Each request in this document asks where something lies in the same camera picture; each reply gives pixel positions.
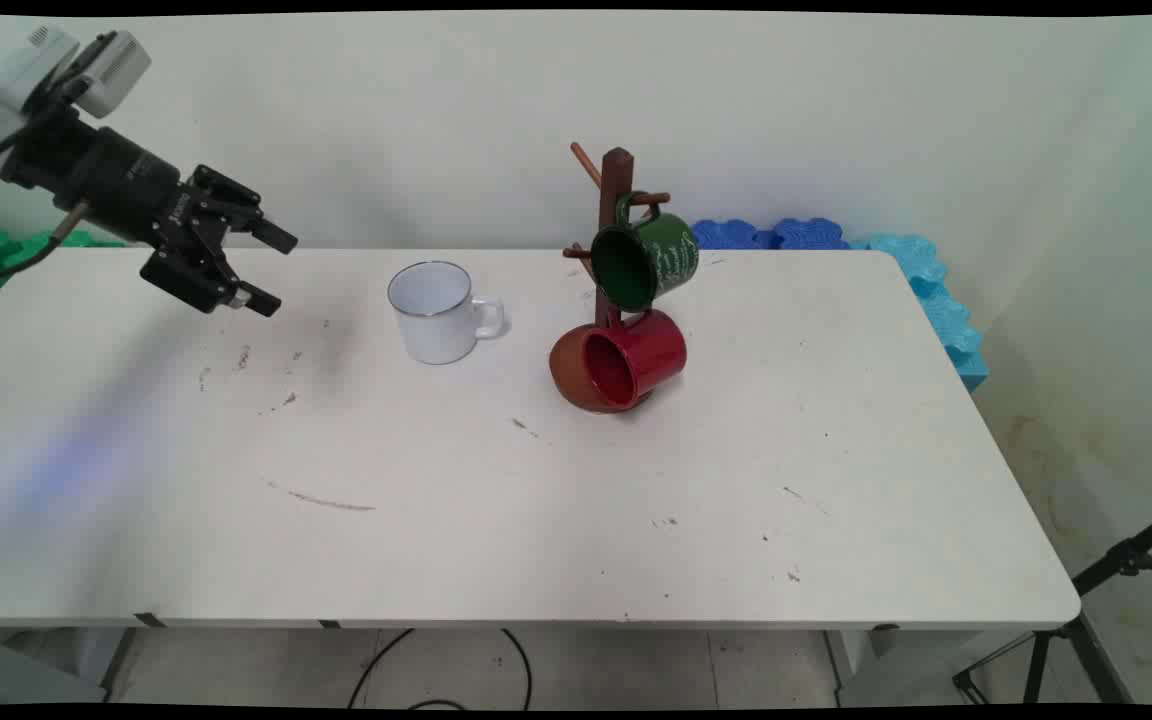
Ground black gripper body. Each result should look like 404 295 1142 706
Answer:
1 105 229 263

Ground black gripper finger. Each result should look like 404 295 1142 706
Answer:
140 247 284 319
192 163 300 256

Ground green enamel mug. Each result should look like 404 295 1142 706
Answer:
590 192 701 313

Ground green foam mat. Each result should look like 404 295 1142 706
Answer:
0 228 129 297

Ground white enamel mug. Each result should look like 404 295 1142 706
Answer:
386 261 507 366

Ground brown wooden mug tree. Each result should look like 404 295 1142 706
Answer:
549 143 673 414

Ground grey table leg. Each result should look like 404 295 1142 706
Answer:
824 628 1037 707
0 628 139 705

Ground red enamel mug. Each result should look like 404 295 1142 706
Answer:
581 309 689 413

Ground dark blue foam mat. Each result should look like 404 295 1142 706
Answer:
771 216 851 251
690 218 775 251

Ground light blue foam mat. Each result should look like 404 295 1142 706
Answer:
846 233 990 393

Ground black tripod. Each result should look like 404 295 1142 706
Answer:
952 500 1152 707

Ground black cable with brass plug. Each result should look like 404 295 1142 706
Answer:
0 198 92 283

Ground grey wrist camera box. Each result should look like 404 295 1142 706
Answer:
56 30 153 119

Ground black floor cable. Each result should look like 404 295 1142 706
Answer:
347 628 535 711

